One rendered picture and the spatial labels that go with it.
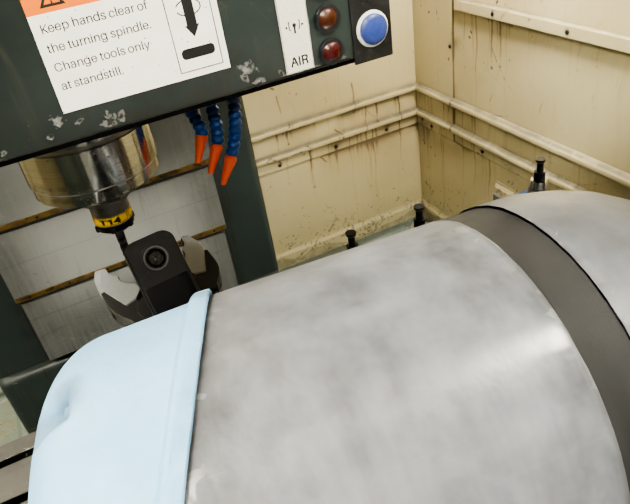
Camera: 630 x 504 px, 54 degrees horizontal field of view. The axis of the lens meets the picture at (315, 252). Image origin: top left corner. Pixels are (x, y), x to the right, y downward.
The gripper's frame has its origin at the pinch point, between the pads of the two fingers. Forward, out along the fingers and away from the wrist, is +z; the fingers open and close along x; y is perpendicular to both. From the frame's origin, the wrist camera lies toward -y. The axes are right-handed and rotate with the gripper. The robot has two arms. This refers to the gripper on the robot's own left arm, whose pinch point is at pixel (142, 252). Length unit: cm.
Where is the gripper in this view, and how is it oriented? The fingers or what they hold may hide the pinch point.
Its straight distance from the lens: 70.8
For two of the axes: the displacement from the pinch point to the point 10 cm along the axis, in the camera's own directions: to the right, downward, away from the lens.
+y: 1.2, 8.0, 5.9
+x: 8.5, -3.8, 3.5
